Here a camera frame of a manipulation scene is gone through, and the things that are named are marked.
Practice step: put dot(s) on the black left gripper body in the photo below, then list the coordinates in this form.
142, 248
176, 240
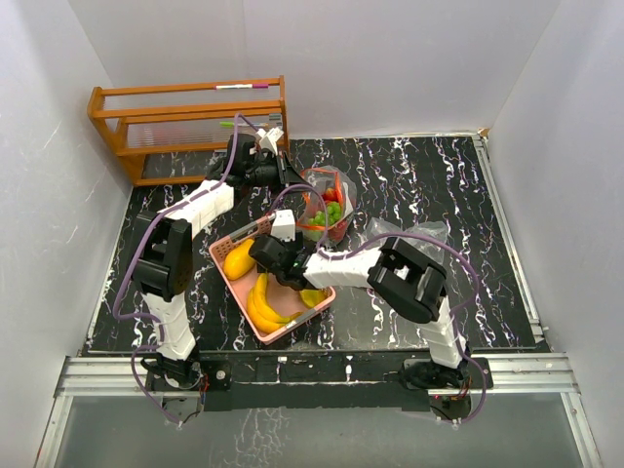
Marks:
266, 175

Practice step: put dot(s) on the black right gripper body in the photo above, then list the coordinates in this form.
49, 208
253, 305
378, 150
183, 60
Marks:
295, 247

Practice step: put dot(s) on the clear orange-zip bag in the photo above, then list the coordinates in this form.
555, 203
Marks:
320, 179

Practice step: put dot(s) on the green grape bunch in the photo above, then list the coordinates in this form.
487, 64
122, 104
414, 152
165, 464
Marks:
330, 216

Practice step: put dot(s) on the red strawberry bunch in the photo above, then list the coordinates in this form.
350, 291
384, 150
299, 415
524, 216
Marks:
336, 232

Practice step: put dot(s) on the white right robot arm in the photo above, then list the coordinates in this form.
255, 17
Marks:
411, 282

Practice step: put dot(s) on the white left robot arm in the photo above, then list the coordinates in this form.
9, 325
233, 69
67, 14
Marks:
162, 265

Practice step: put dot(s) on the pink perforated plastic basket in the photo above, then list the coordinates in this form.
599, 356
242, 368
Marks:
284, 300

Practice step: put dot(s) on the yellow lemon slice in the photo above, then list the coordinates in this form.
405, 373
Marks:
312, 298

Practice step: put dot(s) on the yellow mango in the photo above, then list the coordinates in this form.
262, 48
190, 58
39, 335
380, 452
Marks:
239, 262

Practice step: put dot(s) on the yellow banana bunch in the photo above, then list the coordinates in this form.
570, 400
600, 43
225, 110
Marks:
263, 316

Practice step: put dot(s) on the green cap marker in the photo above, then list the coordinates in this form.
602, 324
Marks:
231, 124

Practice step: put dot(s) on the pink cap marker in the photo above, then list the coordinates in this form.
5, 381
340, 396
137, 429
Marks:
242, 86

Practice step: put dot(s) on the wooden shelf rack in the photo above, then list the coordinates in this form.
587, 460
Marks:
138, 122

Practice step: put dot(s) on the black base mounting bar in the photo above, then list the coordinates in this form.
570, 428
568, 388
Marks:
330, 380

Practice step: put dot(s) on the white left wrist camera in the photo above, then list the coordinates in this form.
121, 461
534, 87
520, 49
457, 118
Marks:
267, 140

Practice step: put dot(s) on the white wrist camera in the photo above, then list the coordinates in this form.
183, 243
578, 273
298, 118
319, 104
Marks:
267, 140
283, 226

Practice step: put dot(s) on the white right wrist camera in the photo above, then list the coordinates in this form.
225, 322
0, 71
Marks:
283, 226

